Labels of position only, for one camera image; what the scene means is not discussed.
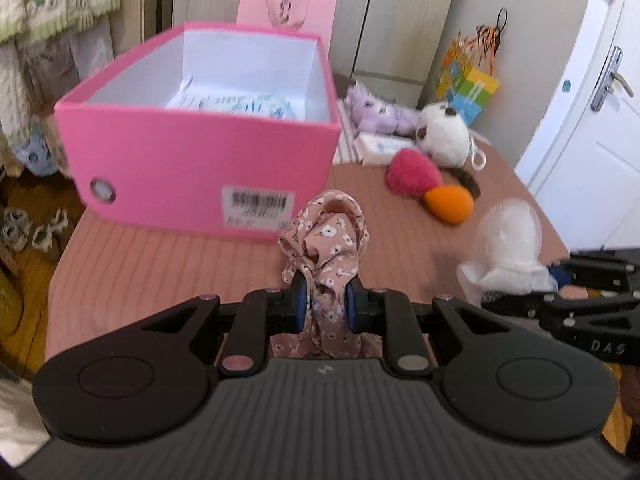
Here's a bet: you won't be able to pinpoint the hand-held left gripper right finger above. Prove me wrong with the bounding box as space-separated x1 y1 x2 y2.
346 279 507 377

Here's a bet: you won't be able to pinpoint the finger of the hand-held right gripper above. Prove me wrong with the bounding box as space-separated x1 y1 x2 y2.
481 291 640 333
547 252 640 295

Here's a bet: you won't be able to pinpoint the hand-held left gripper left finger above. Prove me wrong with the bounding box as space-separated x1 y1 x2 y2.
142 272 307 376

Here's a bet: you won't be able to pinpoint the pink floral cloth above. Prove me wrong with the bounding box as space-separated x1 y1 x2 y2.
270 190 383 360

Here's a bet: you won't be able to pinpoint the white mesh bath pouf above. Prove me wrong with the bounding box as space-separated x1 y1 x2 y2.
456 197 558 306

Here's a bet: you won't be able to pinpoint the orange fuzzy ball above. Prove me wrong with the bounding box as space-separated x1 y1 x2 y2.
422 186 475 228

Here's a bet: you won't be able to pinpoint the pink fluffy puff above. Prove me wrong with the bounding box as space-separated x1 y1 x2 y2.
384 149 443 197

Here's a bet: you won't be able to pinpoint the white tissue pack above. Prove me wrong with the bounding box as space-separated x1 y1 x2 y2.
354 132 417 167

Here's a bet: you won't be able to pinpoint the pink cardboard box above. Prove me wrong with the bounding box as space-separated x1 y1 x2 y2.
54 21 341 237

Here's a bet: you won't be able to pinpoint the white panda plush keychain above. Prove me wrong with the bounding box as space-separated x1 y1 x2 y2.
415 101 487 198

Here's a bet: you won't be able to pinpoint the purple plush toy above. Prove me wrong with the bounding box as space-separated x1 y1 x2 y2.
345 82 426 137

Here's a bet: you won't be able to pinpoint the white door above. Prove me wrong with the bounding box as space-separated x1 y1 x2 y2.
515 0 640 248

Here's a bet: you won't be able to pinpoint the patchwork striped bed cover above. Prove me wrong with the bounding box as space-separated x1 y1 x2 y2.
44 72 572 363

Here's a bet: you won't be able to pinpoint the colourful gift bag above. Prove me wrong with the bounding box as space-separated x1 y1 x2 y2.
435 35 501 128

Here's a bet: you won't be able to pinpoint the grey cabinet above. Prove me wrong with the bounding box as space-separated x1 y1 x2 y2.
425 0 608 171

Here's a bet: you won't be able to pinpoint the pair of baby shoes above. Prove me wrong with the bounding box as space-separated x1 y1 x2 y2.
0 207 69 255

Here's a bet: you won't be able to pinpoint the beige wardrobe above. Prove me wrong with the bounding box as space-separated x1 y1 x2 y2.
165 0 466 108

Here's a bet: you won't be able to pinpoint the pink tote bag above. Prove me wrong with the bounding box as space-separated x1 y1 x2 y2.
235 0 337 43

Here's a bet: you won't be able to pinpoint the hanging quilted blankets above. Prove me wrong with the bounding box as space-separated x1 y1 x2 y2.
0 0 123 176

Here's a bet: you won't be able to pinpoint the silver door handle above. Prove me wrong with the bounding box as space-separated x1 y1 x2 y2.
591 46 635 112

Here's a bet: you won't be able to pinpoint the orange and black hair ties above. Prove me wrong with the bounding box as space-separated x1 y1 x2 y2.
467 7 510 73

